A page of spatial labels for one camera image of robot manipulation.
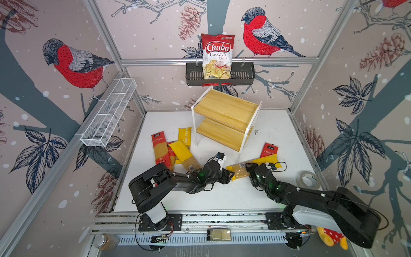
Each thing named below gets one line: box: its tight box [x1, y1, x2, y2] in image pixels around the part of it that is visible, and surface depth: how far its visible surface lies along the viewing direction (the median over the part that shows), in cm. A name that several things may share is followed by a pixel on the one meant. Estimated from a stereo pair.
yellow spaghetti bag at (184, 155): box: [168, 138, 201, 172], surface depth 95 cm
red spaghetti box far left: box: [150, 131, 172, 168], surface depth 100 cm
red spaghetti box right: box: [260, 142, 279, 158], surface depth 99 cm
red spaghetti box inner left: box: [166, 141, 177, 171], surface depth 95 cm
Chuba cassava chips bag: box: [201, 33, 235, 80], surface depth 87 cm
